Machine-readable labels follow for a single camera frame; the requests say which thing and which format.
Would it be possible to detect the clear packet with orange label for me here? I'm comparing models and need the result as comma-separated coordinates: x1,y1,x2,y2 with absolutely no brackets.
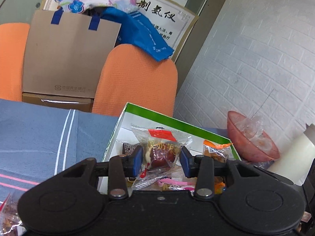
202,139,234,164

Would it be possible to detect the clear plastic wrap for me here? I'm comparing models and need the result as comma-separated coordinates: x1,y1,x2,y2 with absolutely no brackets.
236,114,277,154

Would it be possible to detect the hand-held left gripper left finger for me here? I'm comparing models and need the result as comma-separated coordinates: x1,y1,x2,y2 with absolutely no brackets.
61,145,144,200

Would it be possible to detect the orange chair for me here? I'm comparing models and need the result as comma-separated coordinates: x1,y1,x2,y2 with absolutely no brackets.
0,23,30,102
92,44,178,117

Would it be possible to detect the green cardboard box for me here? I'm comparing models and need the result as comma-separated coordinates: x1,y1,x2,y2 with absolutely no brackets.
97,102,242,193

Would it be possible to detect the small orange candy packet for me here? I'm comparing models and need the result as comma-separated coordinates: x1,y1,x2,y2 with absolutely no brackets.
214,176,227,195

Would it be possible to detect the blue plastic bag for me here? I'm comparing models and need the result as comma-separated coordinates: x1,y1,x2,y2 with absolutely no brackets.
100,7,175,61

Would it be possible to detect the clear packet with red label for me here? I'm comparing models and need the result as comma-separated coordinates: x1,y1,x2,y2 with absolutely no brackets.
130,125,193,191

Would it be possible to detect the brown cardboard box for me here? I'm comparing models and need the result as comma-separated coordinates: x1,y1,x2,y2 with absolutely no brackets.
22,92,95,113

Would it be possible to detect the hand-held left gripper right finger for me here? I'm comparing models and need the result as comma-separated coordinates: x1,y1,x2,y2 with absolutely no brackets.
179,145,262,199

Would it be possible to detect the clear dried date packet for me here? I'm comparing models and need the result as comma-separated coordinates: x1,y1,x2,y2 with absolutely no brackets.
0,193,26,236

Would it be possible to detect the blue tablecloth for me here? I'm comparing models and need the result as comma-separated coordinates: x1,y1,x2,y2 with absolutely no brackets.
0,98,230,236

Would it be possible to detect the pink glass bowl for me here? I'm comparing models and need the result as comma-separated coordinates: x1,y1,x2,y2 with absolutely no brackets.
227,111,280,162

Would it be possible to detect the brown paper bag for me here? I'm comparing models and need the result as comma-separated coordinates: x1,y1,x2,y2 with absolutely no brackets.
22,10,122,99

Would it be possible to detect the calligraphy wall poster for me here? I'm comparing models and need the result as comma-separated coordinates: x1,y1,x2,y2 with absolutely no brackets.
43,0,199,63

